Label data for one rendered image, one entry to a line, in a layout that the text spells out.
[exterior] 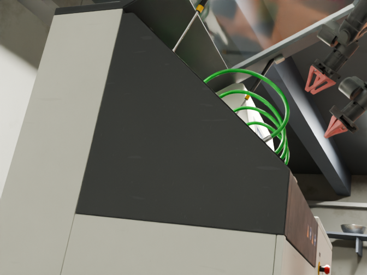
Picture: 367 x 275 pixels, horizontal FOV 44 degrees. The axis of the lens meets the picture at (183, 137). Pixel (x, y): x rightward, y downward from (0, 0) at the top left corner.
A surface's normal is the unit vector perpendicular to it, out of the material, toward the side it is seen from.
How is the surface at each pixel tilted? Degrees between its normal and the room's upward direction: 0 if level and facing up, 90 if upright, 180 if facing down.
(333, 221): 90
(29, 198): 90
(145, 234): 90
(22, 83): 90
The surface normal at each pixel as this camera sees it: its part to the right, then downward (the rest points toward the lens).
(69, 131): -0.36, -0.36
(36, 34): 0.88, -0.01
